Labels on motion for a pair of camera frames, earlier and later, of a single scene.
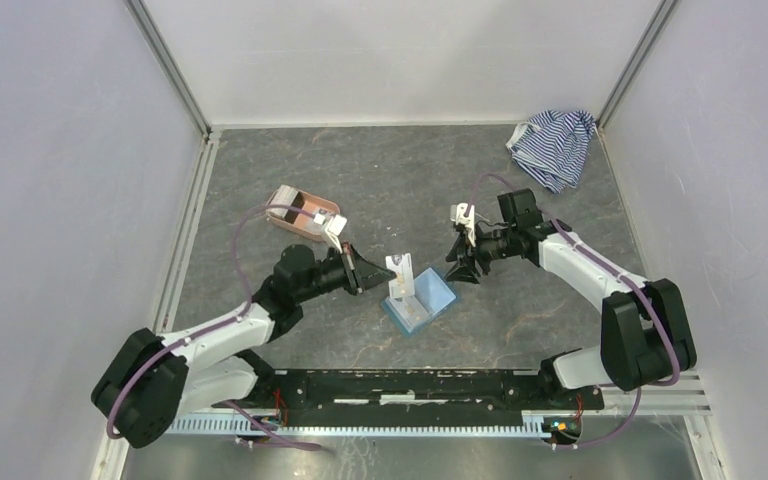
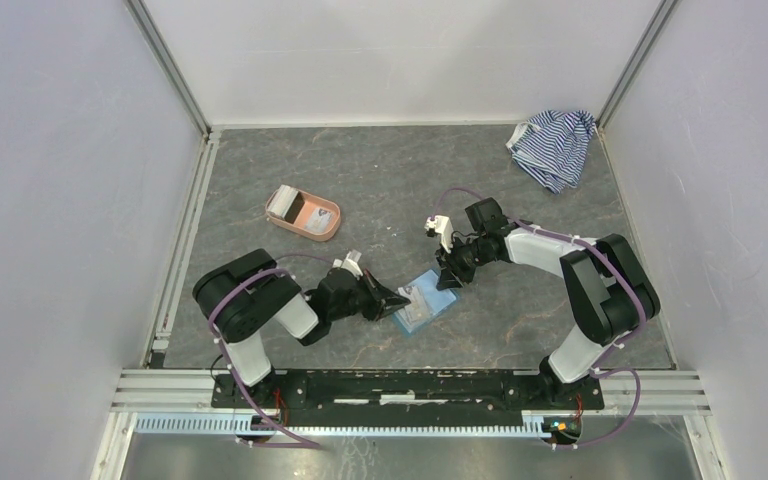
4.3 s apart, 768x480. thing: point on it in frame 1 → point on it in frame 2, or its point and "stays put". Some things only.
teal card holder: x=432 y=294 stays put
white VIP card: x=402 y=285 → x=416 y=309
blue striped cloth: x=551 y=147 stays put
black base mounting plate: x=411 y=397 stays put
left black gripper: x=360 y=273 → x=382 y=300
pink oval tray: x=305 y=224 stays put
